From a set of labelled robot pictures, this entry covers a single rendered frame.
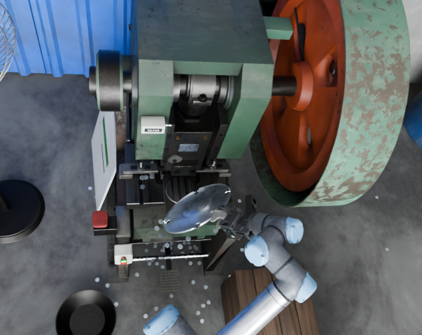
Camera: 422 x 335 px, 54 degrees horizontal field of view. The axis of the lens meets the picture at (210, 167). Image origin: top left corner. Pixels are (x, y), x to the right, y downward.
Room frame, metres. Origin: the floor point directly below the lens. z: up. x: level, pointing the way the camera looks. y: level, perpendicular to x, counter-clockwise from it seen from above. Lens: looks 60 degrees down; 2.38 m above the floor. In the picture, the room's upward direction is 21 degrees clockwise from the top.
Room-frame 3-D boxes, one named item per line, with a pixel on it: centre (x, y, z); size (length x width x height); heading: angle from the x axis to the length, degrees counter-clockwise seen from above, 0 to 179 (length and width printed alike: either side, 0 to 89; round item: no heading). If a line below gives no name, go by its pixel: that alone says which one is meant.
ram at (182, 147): (0.84, 0.12, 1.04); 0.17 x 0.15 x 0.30; 25
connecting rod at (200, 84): (0.88, 0.14, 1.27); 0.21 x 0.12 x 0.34; 25
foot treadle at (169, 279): (0.76, 0.08, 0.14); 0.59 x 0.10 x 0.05; 25
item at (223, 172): (0.95, -0.01, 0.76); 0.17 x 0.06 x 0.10; 115
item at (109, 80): (0.79, 0.37, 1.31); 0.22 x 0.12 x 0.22; 25
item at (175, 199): (0.72, 0.06, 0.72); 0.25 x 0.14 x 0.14; 25
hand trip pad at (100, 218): (0.53, 0.34, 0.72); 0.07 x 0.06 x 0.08; 25
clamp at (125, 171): (0.81, 0.29, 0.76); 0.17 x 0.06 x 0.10; 115
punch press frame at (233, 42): (1.01, 0.20, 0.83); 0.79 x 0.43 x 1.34; 25
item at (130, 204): (0.88, 0.14, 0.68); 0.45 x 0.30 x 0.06; 115
